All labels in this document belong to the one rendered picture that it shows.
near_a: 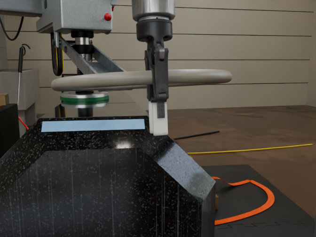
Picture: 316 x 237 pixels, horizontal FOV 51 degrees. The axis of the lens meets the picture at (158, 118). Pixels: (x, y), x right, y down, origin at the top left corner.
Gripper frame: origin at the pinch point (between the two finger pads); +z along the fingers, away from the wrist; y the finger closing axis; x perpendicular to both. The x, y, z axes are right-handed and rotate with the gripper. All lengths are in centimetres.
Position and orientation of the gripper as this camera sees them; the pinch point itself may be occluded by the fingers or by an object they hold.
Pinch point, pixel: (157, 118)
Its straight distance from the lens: 69.7
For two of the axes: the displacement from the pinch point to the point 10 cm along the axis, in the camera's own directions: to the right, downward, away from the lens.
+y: -2.0, -0.6, 9.8
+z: 0.4, 10.0, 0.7
